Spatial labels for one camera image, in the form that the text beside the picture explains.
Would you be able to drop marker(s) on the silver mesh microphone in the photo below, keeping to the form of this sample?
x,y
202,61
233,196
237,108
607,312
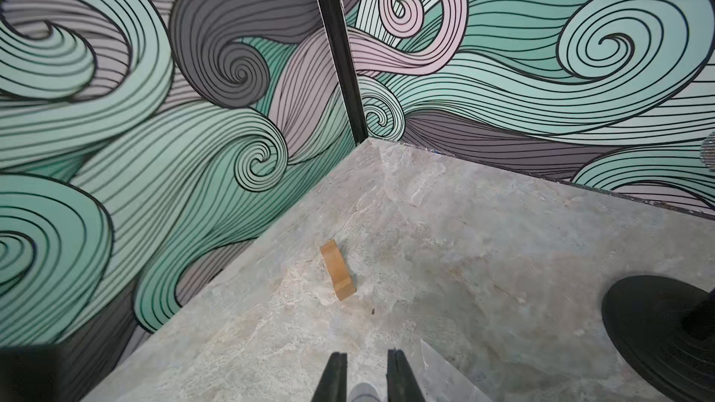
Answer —
x,y
707,152

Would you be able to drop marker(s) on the tan wooden block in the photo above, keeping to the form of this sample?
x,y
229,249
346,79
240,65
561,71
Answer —
x,y
343,284

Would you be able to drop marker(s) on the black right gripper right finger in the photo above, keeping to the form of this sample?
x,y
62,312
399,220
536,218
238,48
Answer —
x,y
402,386

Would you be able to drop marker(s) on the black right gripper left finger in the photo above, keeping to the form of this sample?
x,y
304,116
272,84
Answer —
x,y
332,386

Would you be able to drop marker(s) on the clear acrylic lipstick organizer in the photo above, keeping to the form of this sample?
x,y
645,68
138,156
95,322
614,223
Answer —
x,y
441,381

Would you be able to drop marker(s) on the black corner frame post left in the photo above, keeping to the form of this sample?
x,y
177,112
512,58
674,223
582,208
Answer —
x,y
334,21

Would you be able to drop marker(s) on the black microphone stand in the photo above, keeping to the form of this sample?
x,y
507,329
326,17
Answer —
x,y
664,329

